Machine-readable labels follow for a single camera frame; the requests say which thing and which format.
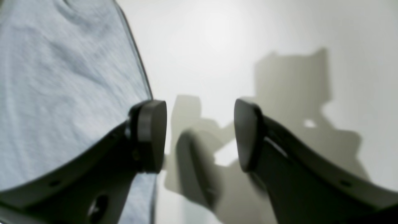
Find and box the grey T-shirt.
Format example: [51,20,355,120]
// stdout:
[1,0,157,224]

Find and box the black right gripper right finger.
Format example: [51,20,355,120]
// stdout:
[234,98,398,224]

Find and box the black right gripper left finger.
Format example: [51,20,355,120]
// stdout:
[1,100,167,224]

